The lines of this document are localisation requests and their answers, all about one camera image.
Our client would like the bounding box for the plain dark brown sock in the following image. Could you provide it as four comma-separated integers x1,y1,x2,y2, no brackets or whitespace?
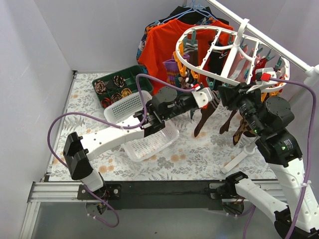
219,110,237,134

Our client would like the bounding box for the brown argyle sock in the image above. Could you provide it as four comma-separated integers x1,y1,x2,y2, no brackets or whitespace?
233,119,255,145

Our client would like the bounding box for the white sock clip hanger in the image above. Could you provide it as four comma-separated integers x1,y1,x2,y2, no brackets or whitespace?
173,18,290,93

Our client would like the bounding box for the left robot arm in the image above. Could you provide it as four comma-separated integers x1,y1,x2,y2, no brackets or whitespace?
63,87,207,199

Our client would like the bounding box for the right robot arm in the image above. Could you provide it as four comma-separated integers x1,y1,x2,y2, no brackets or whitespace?
214,83,319,239

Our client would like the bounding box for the teal green sock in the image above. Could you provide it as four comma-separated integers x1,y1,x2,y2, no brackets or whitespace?
174,74,195,89

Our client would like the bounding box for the pink patterned sock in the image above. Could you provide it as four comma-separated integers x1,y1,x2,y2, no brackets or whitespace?
228,52,250,82

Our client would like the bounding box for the purple yellow sock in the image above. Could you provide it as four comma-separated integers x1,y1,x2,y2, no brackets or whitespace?
163,59,180,87

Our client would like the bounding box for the red sock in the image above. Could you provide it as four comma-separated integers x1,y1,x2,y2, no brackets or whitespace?
251,58,267,82

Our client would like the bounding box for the black striped sock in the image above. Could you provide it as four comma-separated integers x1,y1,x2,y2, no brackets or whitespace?
207,49,229,75

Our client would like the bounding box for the white clothes rack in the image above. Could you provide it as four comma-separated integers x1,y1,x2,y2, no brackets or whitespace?
206,0,319,174

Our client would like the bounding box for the brown striped-cuff sock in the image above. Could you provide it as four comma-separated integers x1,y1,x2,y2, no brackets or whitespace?
184,39,198,66

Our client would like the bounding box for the floral table mat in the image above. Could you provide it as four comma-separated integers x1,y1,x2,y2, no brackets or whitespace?
48,72,280,181

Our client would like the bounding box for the orange t-shirt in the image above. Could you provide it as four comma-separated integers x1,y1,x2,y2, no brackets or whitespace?
138,19,234,94

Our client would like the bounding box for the white plastic basket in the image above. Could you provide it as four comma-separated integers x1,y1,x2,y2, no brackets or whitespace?
104,92,179,162

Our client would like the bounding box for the green divided organizer tray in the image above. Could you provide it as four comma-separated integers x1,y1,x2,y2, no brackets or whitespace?
92,65,145,109

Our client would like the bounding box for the dark patterned shirt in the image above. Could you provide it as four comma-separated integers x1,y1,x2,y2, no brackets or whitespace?
136,20,160,74

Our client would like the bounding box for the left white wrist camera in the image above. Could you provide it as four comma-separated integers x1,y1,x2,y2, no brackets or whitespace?
191,84,213,109

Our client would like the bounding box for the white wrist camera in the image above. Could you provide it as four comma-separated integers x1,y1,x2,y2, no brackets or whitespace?
191,84,213,109
246,68,276,93

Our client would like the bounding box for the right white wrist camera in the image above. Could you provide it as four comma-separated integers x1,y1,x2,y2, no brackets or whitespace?
246,68,276,93

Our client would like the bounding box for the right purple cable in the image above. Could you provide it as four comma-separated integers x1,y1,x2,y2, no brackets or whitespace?
239,77,319,239

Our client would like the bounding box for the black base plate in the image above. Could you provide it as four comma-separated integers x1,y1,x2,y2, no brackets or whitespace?
77,180,237,212

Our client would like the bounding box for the blue wire hanger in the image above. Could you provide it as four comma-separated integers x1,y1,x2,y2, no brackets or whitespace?
159,4,218,25

